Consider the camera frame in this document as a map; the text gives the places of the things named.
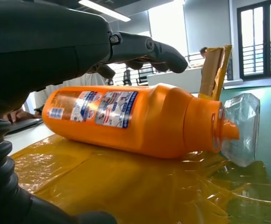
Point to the ceiling light strip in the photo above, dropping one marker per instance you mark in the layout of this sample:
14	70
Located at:
102	10

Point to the white background desk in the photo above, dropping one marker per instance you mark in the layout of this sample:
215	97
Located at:
172	80

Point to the black framed window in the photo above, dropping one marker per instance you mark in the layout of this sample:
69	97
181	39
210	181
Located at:
259	40

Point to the black office chair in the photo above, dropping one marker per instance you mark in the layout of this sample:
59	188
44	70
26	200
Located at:
127	77
144	75

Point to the background person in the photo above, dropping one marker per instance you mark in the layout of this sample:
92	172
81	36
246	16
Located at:
203	52

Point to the yellow taped cardboard box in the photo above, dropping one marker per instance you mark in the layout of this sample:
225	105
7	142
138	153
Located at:
126	191

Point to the orange plastic bottle clear cap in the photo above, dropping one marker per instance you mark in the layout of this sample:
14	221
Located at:
149	123

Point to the dark grey laptop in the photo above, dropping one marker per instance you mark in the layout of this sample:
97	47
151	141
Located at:
26	123

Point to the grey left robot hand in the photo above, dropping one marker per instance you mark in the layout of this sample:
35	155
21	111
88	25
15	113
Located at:
44	46

